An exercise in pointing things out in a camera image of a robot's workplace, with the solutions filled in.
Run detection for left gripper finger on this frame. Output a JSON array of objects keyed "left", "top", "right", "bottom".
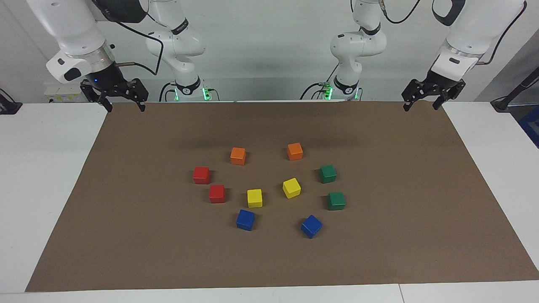
[
  {"left": 434, "top": 81, "right": 466, "bottom": 111},
  {"left": 401, "top": 79, "right": 426, "bottom": 112}
]

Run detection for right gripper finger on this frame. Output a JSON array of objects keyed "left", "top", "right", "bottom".
[
  {"left": 80, "top": 82, "right": 113, "bottom": 113},
  {"left": 126, "top": 79, "right": 149, "bottom": 112}
]

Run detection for green wooden block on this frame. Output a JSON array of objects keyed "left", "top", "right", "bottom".
[
  {"left": 328, "top": 192, "right": 346, "bottom": 211},
  {"left": 319, "top": 165, "right": 337, "bottom": 184}
]

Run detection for white socket box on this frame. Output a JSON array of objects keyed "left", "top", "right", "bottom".
[{"left": 44, "top": 82, "right": 91, "bottom": 104}]

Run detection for blue crate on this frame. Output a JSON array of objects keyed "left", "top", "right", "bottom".
[{"left": 518, "top": 105, "right": 539, "bottom": 149}]

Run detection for blue wooden block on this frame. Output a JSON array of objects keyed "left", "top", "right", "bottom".
[
  {"left": 236, "top": 209, "right": 256, "bottom": 231},
  {"left": 300, "top": 215, "right": 323, "bottom": 239}
]

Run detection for brown table mat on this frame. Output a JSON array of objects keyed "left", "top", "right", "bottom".
[{"left": 25, "top": 101, "right": 539, "bottom": 292}]

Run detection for black base cable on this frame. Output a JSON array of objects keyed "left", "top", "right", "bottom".
[
  {"left": 300, "top": 63, "right": 339, "bottom": 101},
  {"left": 159, "top": 81, "right": 177, "bottom": 102}
]

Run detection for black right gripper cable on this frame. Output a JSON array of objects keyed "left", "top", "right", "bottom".
[{"left": 91, "top": 0, "right": 165, "bottom": 76}]

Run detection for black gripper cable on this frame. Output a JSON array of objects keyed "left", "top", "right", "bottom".
[
  {"left": 379, "top": 0, "right": 528, "bottom": 66},
  {"left": 91, "top": 0, "right": 165, "bottom": 76}
]

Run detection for black camera stand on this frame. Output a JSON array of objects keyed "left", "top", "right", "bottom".
[{"left": 491, "top": 65, "right": 539, "bottom": 112}]

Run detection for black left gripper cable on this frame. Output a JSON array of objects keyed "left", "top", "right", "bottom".
[{"left": 379, "top": 0, "right": 528, "bottom": 66}]

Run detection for black clamp mount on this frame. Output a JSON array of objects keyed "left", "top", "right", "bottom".
[{"left": 0, "top": 88, "right": 22, "bottom": 115}]

